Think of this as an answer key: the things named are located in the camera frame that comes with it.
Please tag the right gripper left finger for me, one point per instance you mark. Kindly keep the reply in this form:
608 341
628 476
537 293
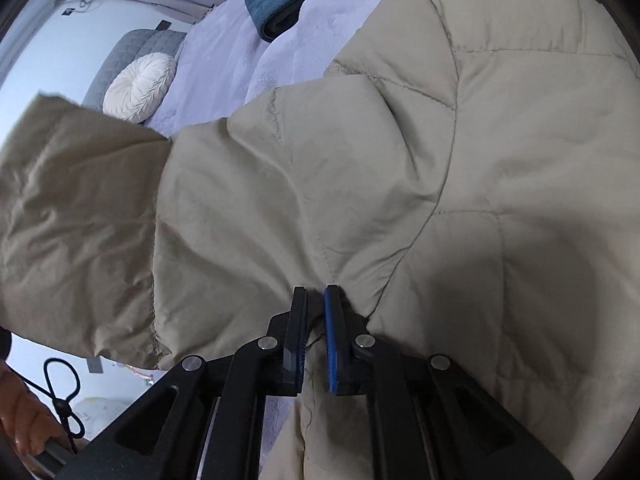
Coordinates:
294 344

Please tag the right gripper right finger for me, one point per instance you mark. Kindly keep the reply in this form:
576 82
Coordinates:
337 343

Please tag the beige puffer jacket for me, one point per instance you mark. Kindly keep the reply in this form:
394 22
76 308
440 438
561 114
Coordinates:
467 170

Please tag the person's left hand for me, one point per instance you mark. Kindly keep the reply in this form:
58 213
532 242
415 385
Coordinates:
25 420

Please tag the lavender plush bed blanket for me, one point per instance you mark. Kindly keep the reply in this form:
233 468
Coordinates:
223 63

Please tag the round cream pleated cushion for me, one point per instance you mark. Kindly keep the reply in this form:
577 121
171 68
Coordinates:
137 91

